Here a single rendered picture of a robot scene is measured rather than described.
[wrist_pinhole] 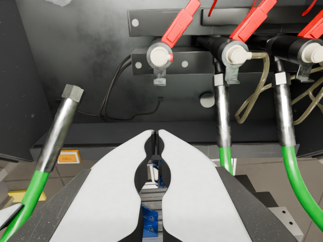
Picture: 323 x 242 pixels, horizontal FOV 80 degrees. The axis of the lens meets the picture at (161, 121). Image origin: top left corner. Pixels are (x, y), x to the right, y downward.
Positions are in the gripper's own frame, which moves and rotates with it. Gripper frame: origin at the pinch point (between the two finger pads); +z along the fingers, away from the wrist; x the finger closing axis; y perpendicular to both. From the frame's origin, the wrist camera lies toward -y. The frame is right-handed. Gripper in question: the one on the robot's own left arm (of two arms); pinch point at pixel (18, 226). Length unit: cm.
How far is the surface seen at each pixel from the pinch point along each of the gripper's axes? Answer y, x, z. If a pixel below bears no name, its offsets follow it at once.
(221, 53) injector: -7.3, 5.8, 23.9
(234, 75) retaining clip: -6.1, 8.5, 23.7
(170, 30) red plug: -5.9, -0.2, 23.6
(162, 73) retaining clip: -4.0, 1.9, 19.6
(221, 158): -0.8, 13.8, 17.0
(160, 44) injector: -6.3, 0.1, 20.8
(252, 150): 14.7, 26.9, 30.6
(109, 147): 23.4, 0.1, 14.0
